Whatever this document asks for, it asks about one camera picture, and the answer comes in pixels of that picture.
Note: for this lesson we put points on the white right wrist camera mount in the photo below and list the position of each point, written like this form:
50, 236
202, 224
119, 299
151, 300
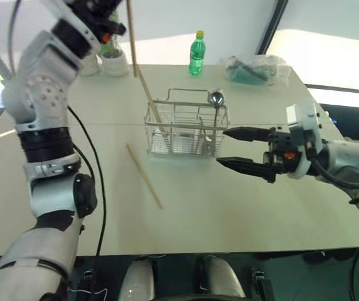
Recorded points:
308, 125

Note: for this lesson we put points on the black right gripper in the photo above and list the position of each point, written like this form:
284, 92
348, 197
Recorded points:
281, 163

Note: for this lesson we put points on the dark window frame post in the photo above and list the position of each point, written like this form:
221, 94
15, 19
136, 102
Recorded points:
270, 25

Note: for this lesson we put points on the small green plant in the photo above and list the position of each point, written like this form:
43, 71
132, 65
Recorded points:
110, 47

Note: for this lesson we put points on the green plastic bottle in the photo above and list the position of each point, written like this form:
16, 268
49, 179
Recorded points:
196, 56

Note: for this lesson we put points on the white rounded shell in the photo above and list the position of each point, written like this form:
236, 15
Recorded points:
223, 279
138, 279

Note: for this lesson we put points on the clear plastic bag with contents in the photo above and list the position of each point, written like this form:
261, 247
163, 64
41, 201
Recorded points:
251, 70

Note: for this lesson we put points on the long wooden chopstick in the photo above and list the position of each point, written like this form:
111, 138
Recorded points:
132, 40
149, 94
145, 177

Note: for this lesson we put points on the metal spoon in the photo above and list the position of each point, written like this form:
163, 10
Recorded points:
216, 98

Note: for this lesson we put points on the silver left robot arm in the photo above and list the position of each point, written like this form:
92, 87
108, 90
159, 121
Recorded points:
41, 91

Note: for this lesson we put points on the white plant pot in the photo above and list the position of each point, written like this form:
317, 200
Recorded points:
90, 66
115, 64

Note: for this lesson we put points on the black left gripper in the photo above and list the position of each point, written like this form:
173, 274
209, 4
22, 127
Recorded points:
104, 19

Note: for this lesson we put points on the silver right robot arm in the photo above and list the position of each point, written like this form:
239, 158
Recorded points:
352, 156

